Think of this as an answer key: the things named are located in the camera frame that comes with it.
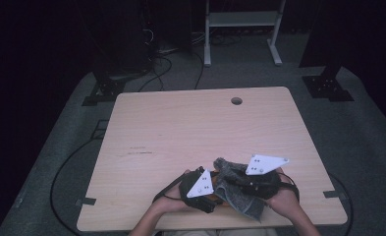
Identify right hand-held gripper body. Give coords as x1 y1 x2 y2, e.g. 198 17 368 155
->
244 153 292 201

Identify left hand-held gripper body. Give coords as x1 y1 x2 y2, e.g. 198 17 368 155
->
178 168 224 214

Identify grey fuzzy cloth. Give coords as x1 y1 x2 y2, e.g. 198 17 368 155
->
211 156 267 224

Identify person's right hand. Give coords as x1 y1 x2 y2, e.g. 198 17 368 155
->
266 167 302 214

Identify person's left hand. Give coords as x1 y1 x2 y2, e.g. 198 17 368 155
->
151 168 196 214

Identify black tape strip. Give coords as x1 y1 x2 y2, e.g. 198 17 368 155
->
322 189 342 199
75 197 97 207

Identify black stand base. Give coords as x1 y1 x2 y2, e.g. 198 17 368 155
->
81 70 127 107
301 63 356 103

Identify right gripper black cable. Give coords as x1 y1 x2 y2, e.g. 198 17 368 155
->
278 171 302 203

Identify long black floor cable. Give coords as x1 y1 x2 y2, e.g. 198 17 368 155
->
50 137 100 236
327 172 356 227

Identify tangled black floor cables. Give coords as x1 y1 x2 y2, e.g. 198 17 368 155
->
137 28 244 93

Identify black floor frame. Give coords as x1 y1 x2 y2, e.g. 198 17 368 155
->
89 119 110 141

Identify white metal stand frame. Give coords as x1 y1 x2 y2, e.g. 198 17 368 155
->
203 0 287 68

